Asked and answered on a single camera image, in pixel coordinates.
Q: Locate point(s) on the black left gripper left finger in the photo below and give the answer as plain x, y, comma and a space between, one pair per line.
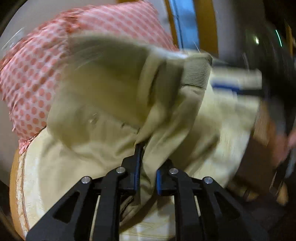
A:
90, 210

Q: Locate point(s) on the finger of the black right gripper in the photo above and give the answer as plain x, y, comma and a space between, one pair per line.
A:
237, 80

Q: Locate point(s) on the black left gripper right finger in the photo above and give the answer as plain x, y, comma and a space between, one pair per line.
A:
204, 210

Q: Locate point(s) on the khaki beige pants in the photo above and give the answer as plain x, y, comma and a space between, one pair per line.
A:
150, 89

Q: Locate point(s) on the person's right hand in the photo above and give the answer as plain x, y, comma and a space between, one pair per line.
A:
281, 145

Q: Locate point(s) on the cream yellow bedspread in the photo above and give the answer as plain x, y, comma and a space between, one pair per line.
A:
213, 147

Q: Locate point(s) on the blue glass window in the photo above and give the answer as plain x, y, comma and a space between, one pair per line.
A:
185, 20

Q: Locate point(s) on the pink polka dot upper pillow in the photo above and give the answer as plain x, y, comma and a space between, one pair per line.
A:
31, 70

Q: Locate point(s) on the orange wooden bed frame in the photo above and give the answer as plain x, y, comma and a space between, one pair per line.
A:
12, 195

